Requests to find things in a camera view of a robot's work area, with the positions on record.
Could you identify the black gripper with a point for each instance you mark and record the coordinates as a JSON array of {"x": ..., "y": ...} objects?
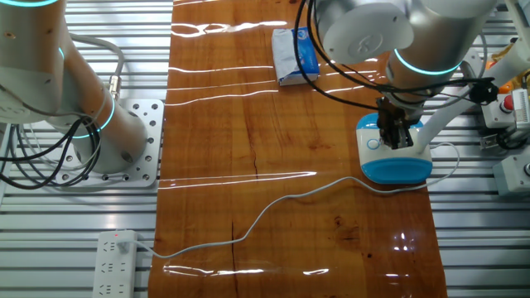
[{"x": 395, "y": 118}]

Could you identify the blue and white desk lamp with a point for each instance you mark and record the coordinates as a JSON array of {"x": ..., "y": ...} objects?
[{"x": 393, "y": 169}]

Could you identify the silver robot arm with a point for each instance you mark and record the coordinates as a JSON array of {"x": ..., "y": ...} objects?
[{"x": 41, "y": 62}]

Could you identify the red emergency stop button box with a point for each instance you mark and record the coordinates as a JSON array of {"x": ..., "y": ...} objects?
[{"x": 492, "y": 113}]

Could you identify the grey green button box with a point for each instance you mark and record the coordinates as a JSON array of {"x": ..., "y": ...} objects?
[{"x": 511, "y": 176}]

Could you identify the orange block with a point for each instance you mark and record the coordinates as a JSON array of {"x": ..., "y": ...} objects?
[{"x": 506, "y": 87}]

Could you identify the blue tissue pack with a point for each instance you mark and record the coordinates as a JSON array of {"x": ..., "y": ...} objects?
[{"x": 285, "y": 62}]

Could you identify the glossy wood grain table mat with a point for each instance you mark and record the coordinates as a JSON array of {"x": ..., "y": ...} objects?
[{"x": 248, "y": 124}]

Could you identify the white power strip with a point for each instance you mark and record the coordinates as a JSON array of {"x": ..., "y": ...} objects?
[{"x": 112, "y": 269}]

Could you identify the small grey metal bracket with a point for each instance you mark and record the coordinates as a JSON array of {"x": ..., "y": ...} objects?
[{"x": 488, "y": 141}]

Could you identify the silver ribbed camera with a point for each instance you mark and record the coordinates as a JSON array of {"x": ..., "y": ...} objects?
[{"x": 521, "y": 105}]

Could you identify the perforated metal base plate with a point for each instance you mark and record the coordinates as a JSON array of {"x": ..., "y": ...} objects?
[{"x": 149, "y": 124}]

